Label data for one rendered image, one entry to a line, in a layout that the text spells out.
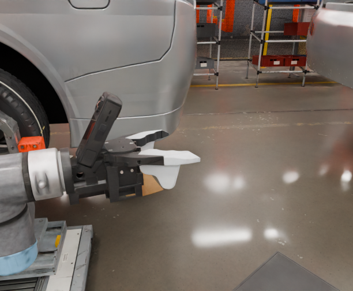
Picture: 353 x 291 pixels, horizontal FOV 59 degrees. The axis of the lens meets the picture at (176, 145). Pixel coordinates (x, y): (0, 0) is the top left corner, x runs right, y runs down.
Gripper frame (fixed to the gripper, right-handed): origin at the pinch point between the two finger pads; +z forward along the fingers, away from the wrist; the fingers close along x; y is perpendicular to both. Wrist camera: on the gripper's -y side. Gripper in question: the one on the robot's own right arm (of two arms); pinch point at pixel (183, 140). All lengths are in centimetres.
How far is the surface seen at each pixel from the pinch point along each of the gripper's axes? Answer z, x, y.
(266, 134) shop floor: 193, -238, 88
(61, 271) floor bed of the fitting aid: -32, -109, 102
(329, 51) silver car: 189, -158, -3
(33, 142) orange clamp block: -32, -92, 23
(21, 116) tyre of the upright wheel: -36, -100, 13
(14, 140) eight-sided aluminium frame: -40, -93, 21
